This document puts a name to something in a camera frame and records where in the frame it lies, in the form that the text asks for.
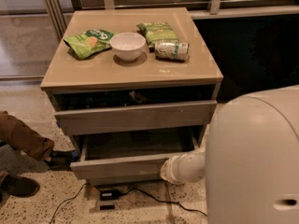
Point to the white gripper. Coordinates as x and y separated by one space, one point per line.
172 171

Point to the grey drawer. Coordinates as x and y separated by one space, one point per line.
134 118
120 154
114 180

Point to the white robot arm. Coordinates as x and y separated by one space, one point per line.
250 160

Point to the grey bottom drawer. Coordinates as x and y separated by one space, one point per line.
114 180

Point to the grey three-drawer cabinet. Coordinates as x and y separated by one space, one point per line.
105 81

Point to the grey top drawer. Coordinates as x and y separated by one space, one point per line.
134 118

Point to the black power adapter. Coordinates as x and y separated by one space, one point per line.
107 195

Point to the black shoe near cabinet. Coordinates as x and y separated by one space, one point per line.
61 160

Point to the green white soda can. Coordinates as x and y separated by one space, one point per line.
176 51

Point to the white ceramic bowl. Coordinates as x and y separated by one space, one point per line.
128 46

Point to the green chip bag right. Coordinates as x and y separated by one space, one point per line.
157 31

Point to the green chip bag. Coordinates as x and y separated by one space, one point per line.
89 43
157 31

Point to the green chip bag left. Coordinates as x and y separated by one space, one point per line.
89 43

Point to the black shoe lower left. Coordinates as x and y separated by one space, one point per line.
18 186

